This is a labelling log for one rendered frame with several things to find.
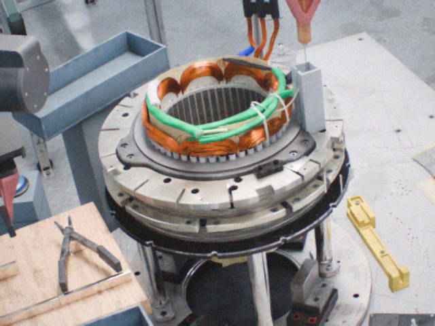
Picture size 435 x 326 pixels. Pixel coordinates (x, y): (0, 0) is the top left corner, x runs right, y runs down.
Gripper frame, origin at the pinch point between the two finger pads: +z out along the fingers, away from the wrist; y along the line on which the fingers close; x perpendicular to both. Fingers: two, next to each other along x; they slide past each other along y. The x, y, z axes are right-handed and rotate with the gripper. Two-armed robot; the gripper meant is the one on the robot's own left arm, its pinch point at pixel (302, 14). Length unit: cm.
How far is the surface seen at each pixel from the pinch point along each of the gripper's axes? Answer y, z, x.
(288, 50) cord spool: 61, 37, -16
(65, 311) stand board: -18.5, 22.7, 33.0
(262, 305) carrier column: -7.4, 37.7, 7.9
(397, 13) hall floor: 222, 111, -110
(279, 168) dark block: -6.8, 16.5, 5.1
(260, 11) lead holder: 13.7, 5.4, 1.6
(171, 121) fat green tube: -0.1, 11.9, 16.4
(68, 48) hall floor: 253, 120, 26
